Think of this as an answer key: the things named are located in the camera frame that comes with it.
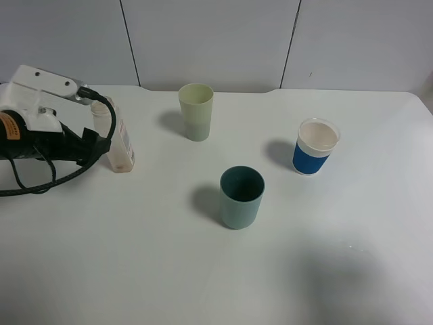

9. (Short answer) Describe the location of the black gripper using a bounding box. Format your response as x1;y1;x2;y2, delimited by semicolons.
20;123;111;166

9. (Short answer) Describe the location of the clear plastic drink bottle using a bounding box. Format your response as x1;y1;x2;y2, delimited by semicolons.
91;97;135;173

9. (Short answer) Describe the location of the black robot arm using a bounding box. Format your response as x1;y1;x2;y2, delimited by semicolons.
1;110;111;166

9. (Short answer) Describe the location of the pale yellow plastic cup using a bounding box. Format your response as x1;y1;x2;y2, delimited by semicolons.
178;83;214;142

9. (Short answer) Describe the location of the teal green plastic cup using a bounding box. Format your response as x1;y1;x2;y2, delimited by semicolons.
220;166;265;230

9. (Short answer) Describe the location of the blue white paper cup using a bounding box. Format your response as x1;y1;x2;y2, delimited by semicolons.
292;118;340;175

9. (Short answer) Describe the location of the black braided cable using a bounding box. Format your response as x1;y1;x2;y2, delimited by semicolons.
0;86;117;198

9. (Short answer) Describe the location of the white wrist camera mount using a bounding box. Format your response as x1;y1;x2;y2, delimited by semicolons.
1;65;92;133

